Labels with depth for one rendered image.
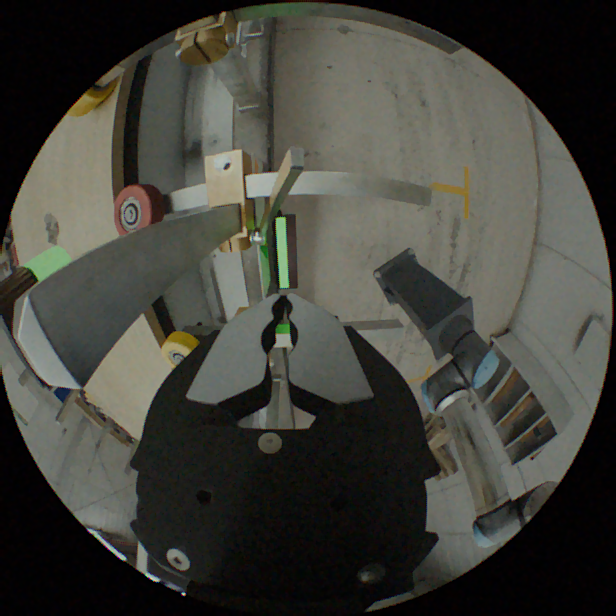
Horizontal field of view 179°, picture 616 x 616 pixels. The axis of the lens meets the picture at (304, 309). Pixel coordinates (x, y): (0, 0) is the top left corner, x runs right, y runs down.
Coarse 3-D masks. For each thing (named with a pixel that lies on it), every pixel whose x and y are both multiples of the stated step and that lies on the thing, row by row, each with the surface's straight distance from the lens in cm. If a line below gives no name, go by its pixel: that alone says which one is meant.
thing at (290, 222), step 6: (288, 222) 42; (294, 222) 42; (288, 228) 42; (294, 228) 42; (288, 234) 42; (294, 234) 42; (288, 240) 43; (294, 240) 43; (288, 246) 43; (294, 246) 43; (288, 252) 43; (294, 252) 43; (288, 258) 44; (294, 258) 44; (288, 264) 44; (294, 264) 44; (288, 270) 45; (294, 270) 45; (294, 276) 45; (294, 282) 46
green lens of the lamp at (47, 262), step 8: (56, 248) 13; (40, 256) 13; (48, 256) 13; (56, 256) 12; (64, 256) 12; (32, 264) 13; (40, 264) 12; (48, 264) 12; (56, 264) 12; (40, 272) 12; (48, 272) 12
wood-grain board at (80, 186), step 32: (128, 96) 43; (64, 128) 57; (96, 128) 42; (64, 160) 51; (96, 160) 39; (32, 192) 72; (64, 192) 49; (96, 192) 38; (32, 224) 73; (64, 224) 49; (96, 224) 38; (32, 256) 78; (128, 352) 49; (160, 352) 41; (96, 384) 89; (128, 384) 64; (160, 384) 51; (128, 416) 98
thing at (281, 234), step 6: (276, 222) 42; (282, 222) 42; (282, 228) 42; (282, 234) 42; (282, 240) 43; (282, 246) 43; (282, 252) 43; (282, 258) 44; (282, 264) 44; (282, 270) 45; (282, 276) 45; (282, 282) 46
